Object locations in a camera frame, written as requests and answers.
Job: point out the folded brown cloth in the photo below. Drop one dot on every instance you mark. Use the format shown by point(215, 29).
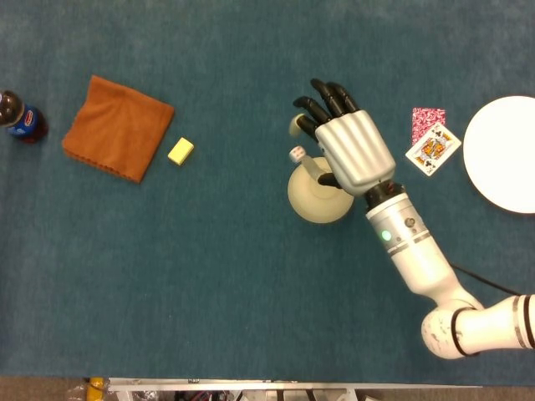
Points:
point(117, 129)

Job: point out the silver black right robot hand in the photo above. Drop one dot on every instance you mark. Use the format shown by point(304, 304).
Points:
point(355, 150)

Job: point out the king of clubs card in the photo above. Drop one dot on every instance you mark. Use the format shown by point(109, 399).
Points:
point(432, 150)

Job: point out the red-backed playing card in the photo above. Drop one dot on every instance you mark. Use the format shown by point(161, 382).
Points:
point(426, 119)

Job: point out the white metal base frame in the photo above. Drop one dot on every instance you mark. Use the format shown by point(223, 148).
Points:
point(251, 386)

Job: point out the yellow sponge block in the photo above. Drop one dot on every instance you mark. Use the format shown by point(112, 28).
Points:
point(180, 151)

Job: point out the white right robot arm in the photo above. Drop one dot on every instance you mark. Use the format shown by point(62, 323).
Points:
point(414, 259)

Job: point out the pepsi cola bottle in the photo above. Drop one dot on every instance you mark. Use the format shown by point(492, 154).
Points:
point(25, 123)

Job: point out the large white round plate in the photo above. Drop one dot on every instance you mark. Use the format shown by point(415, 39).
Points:
point(505, 154)

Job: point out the cream upturned bowl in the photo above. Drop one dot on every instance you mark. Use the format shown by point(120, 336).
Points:
point(309, 204)

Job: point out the white die with red dots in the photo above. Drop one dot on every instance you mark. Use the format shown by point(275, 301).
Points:
point(297, 154)

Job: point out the teal felt table cover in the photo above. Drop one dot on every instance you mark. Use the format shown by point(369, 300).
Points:
point(209, 271)

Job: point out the yellow bracket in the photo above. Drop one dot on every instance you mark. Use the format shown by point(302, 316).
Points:
point(96, 386)

